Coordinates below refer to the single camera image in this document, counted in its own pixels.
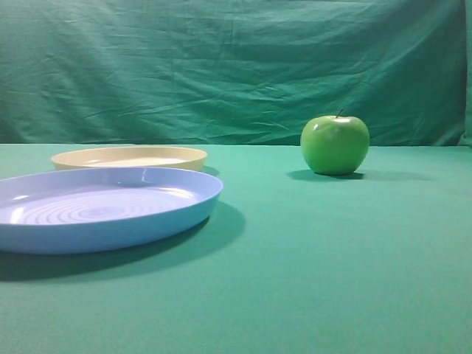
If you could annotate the green tablecloth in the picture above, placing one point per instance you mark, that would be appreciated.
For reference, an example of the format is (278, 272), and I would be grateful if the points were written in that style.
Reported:
(289, 262)

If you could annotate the green apple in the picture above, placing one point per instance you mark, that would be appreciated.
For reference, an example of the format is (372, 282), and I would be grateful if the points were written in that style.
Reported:
(334, 145)

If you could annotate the blue plate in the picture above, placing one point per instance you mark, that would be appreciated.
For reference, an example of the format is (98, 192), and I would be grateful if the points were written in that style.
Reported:
(102, 209)

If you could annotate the yellow plate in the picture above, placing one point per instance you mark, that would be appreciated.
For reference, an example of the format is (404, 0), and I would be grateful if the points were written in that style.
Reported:
(132, 156)

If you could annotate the green backdrop cloth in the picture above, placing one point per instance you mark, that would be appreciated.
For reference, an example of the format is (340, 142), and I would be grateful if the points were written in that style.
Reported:
(233, 72)

